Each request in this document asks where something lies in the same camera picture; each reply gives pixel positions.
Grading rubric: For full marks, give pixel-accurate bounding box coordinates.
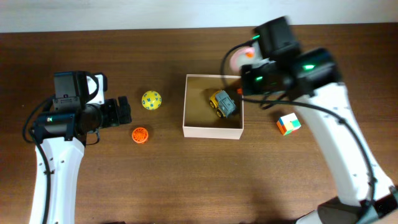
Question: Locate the white duck toy pink hat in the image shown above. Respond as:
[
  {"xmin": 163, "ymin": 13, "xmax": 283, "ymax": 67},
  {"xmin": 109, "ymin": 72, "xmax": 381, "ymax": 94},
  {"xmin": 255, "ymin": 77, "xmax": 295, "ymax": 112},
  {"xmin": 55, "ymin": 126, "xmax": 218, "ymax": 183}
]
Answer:
[{"xmin": 229, "ymin": 47, "xmax": 256, "ymax": 76}]

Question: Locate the colourful puzzle cube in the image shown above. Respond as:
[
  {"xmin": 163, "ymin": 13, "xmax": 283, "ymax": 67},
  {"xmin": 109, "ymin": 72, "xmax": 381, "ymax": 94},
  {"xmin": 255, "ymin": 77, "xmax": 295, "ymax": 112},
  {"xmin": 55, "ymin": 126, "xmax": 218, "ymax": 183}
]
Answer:
[{"xmin": 277, "ymin": 113, "xmax": 301, "ymax": 136}]

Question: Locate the yellow and grey toy truck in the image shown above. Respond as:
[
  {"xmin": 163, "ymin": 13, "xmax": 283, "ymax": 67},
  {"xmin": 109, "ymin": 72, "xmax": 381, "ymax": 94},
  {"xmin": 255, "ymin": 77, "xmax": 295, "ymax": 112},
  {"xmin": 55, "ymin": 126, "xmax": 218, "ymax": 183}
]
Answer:
[{"xmin": 209, "ymin": 90, "xmax": 237, "ymax": 118}]

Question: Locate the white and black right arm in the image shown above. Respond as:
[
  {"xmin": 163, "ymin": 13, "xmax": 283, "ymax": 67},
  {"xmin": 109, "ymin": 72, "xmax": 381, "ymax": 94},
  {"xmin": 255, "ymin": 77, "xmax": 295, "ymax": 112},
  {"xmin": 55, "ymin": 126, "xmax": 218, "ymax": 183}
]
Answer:
[{"xmin": 241, "ymin": 17, "xmax": 397, "ymax": 223}]

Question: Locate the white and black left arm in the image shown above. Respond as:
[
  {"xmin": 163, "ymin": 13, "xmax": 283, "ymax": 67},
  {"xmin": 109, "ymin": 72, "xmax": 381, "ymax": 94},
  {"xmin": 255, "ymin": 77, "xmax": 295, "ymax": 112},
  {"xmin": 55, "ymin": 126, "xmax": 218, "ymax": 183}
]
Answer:
[{"xmin": 24, "ymin": 71, "xmax": 132, "ymax": 223}]

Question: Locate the orange round lattice toy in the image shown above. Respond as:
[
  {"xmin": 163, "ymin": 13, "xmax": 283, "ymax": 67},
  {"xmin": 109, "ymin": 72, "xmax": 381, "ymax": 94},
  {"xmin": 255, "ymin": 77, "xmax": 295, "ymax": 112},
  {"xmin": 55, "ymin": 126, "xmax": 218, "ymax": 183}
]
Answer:
[{"xmin": 131, "ymin": 127, "xmax": 149, "ymax": 144}]

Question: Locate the yellow ball with blue letters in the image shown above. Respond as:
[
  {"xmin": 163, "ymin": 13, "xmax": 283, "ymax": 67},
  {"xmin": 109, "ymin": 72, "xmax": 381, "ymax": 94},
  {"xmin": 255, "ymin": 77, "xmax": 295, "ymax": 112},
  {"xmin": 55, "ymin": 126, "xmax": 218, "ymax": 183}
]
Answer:
[{"xmin": 141, "ymin": 90, "xmax": 162, "ymax": 110}]

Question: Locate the white open cardboard box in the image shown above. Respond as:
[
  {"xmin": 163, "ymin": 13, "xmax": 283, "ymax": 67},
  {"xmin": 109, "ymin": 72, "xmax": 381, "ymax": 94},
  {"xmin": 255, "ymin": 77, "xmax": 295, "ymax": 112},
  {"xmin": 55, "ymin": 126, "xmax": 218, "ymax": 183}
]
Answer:
[{"xmin": 182, "ymin": 74, "xmax": 244, "ymax": 140}]

